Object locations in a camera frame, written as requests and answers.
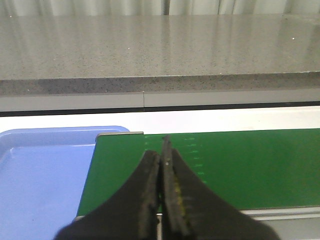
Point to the grey cabinet front panel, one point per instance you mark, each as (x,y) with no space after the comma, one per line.
(155,99)

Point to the aluminium conveyor frame rail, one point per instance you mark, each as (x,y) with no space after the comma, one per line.
(287,215)

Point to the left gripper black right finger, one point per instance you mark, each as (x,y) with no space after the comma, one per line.
(192,211)

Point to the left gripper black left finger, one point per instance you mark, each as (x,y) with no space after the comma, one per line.
(129,214)

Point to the grey stone countertop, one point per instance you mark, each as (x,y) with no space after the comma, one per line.
(64,55)

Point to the green conveyor belt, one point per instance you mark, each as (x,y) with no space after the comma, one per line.
(250,170)

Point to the white curtain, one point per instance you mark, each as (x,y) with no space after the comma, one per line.
(22,8)

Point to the blue plastic tray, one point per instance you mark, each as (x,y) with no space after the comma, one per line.
(42,176)

